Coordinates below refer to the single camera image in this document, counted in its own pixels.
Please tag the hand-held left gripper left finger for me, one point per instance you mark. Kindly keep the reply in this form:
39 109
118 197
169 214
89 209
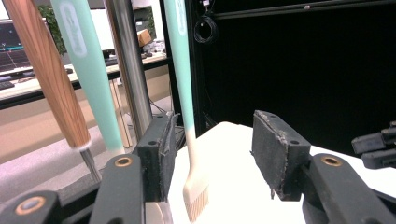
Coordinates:
155 155

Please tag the black curtain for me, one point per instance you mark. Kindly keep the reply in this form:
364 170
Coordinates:
311 77

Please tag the office desk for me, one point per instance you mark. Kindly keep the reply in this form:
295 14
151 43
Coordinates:
18 93

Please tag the green potted plant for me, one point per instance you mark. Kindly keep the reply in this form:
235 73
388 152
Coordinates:
46 15

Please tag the white table mat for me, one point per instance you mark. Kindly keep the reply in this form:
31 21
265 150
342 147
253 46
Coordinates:
233 186

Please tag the cardboard box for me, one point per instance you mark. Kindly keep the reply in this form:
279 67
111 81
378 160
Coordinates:
144 37

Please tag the computer monitor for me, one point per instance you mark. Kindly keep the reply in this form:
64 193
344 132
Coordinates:
12 46

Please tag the black keyboard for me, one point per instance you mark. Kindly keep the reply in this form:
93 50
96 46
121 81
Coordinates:
6 85

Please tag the steel utensil stand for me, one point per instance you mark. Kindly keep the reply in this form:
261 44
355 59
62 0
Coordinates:
130 77

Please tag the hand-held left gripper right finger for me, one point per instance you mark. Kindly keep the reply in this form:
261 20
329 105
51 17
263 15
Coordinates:
280 155

